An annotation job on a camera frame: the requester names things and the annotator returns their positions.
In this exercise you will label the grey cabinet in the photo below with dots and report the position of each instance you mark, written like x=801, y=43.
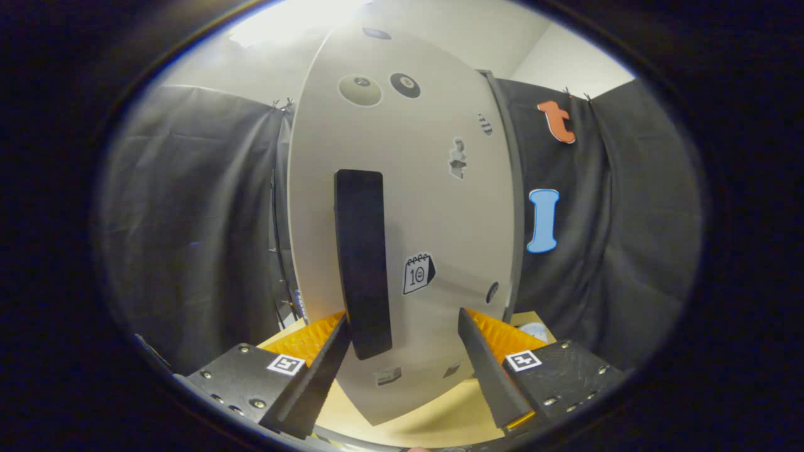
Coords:
x=516, y=207

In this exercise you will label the black backdrop cloth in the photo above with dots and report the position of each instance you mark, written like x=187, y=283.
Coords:
x=628, y=251

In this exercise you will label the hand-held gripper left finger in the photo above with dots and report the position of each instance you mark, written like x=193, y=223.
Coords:
x=323, y=370

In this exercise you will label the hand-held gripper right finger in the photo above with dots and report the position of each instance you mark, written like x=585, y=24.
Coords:
x=487, y=370

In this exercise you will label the pale blue white object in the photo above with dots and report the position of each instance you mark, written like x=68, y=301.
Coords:
x=534, y=331

